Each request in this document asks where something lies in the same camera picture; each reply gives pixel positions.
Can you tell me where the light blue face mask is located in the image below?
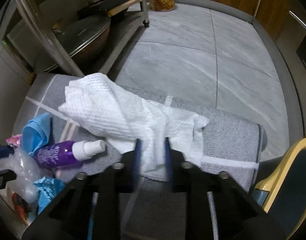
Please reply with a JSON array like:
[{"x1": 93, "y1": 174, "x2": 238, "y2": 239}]
[{"x1": 21, "y1": 113, "x2": 51, "y2": 154}]

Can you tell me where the purple spray bottle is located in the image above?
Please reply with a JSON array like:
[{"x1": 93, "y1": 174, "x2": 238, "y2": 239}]
[{"x1": 33, "y1": 140, "x2": 106, "y2": 169}]

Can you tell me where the white paper towel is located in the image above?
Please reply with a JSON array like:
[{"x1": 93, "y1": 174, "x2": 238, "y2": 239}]
[{"x1": 58, "y1": 73, "x2": 209, "y2": 181}]

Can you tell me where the blue yellow-rimmed trash bin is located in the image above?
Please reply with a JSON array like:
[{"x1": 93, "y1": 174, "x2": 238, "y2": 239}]
[{"x1": 252, "y1": 138, "x2": 306, "y2": 239}]

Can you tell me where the pink snack wrapper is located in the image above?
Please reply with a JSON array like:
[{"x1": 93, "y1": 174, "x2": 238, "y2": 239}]
[{"x1": 6, "y1": 134, "x2": 22, "y2": 147}]

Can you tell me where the clear crumpled plastic bag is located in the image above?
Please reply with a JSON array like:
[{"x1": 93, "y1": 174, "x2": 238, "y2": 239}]
[{"x1": 7, "y1": 147, "x2": 44, "y2": 198}]

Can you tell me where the grey striped floor mat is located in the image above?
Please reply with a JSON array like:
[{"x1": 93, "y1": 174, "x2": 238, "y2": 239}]
[{"x1": 13, "y1": 73, "x2": 267, "y2": 239}]

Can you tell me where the red floral paper box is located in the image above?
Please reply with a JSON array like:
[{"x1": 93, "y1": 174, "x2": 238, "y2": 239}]
[{"x1": 7, "y1": 183, "x2": 38, "y2": 226}]

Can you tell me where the glass pot lid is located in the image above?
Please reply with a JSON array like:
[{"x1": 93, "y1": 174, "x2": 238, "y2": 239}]
[{"x1": 33, "y1": 15, "x2": 112, "y2": 73}]

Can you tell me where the stainless steel shelf rack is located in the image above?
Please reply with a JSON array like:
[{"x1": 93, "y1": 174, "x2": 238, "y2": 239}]
[{"x1": 0, "y1": 0, "x2": 150, "y2": 77}]

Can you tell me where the wooden pan handle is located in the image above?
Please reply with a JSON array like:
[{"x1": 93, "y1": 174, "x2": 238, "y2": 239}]
[{"x1": 107, "y1": 0, "x2": 142, "y2": 17}]

